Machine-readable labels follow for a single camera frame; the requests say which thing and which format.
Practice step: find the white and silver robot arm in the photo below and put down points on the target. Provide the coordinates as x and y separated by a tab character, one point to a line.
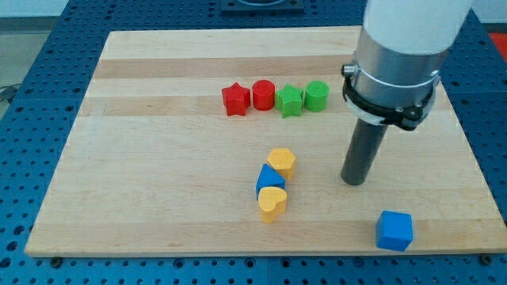
402	46

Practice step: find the yellow hexagon block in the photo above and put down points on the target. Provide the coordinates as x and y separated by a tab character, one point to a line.
283	161

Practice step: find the light wooden board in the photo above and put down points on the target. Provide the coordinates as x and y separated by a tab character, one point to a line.
154	166

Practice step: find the blue triangle block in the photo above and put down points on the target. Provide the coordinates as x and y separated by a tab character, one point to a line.
269	177

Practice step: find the red star block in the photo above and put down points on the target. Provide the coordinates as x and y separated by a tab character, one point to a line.
236	99

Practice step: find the red cylinder block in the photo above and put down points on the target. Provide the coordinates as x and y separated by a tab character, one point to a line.
263	95

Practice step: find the green star block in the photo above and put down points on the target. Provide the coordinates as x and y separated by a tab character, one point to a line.
289	101

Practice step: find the yellow heart block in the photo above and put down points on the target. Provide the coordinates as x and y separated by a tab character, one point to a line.
272	202

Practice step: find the green cylinder block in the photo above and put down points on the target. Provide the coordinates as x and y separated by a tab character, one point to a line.
316	95

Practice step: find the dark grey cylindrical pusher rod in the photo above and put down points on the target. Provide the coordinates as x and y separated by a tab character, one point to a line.
362	150

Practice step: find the blue cube block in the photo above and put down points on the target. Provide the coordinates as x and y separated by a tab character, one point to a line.
394	231

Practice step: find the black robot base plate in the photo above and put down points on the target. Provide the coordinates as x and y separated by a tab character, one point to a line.
230	7

